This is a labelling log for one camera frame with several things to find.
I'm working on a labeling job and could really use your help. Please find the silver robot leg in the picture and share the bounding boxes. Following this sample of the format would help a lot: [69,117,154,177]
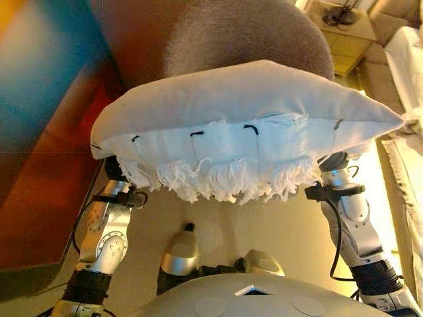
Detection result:
[157,223,201,295]
[233,249,286,279]

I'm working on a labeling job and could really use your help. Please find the black cable bundle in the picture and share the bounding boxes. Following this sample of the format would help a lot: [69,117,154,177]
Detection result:
[322,3,358,28]

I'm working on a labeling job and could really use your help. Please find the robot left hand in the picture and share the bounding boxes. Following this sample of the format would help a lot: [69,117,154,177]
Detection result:
[104,157,130,182]

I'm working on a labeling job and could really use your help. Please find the grey robot torso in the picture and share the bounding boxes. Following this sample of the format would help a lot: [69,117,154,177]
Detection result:
[132,273,378,317]

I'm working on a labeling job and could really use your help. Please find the grey upholstered armchair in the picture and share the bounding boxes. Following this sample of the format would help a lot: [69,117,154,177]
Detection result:
[95,0,335,90]

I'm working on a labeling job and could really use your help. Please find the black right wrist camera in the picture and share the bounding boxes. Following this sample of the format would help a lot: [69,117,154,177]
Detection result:
[303,184,366,203]

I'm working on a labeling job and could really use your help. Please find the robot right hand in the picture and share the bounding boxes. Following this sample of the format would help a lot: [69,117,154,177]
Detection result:
[317,151,350,173]

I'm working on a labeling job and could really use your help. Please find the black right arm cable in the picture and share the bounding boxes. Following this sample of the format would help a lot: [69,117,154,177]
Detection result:
[327,164,362,282]

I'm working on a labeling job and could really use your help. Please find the white fringed cushion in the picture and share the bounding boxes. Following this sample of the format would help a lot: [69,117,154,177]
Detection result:
[89,59,406,204]

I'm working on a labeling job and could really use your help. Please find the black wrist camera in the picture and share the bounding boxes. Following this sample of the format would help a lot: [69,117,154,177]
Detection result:
[94,190,148,209]
[303,184,366,203]

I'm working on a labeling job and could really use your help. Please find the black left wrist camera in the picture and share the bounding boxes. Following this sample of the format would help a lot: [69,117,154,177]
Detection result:
[94,190,148,209]

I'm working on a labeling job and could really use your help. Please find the beige wooden nightstand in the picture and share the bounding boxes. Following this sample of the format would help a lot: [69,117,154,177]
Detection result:
[305,0,378,76]

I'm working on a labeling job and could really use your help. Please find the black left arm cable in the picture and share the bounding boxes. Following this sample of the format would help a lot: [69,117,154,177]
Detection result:
[71,194,100,256]

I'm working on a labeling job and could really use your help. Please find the silver robot left leg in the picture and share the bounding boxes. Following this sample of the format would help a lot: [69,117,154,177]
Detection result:
[157,223,201,295]

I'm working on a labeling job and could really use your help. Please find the silver robot right leg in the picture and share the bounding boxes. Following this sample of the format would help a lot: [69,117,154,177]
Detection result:
[233,249,286,279]

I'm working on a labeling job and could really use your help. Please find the white bed sheet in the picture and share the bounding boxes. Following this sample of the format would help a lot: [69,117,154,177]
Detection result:
[384,25,423,114]

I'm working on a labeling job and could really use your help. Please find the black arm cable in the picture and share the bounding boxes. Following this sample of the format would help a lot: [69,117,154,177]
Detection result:
[71,194,100,256]
[327,164,362,282]

